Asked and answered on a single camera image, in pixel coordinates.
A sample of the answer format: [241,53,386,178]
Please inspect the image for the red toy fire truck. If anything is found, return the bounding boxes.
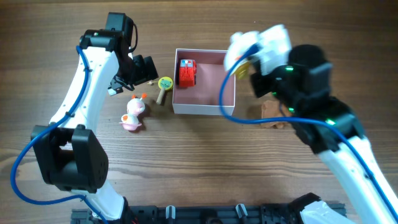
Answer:
[178,59,197,88]

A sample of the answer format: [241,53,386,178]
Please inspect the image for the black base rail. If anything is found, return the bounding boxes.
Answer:
[70,203,347,224]

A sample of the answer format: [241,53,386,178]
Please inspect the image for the yellow wooden rattle drum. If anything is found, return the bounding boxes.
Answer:
[156,77,174,105]

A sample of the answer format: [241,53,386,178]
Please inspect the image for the white pink-lined cardboard box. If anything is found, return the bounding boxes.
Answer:
[172,49,227,115]

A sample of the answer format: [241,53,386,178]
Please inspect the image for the white yellow plush duck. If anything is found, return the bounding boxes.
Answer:
[223,31,259,79]

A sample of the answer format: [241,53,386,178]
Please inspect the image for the pink white toy figure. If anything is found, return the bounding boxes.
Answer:
[119,93,147,131]

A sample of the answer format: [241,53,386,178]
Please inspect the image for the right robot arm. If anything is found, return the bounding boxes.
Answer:
[248,45,397,223]

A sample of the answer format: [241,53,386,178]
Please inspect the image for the left blue cable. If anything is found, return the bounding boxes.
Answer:
[10,45,109,224]

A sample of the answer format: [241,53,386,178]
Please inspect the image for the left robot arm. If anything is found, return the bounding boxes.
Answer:
[31,12,158,223]

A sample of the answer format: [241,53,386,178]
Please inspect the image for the brown plush toy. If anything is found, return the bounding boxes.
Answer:
[260,100,292,129]

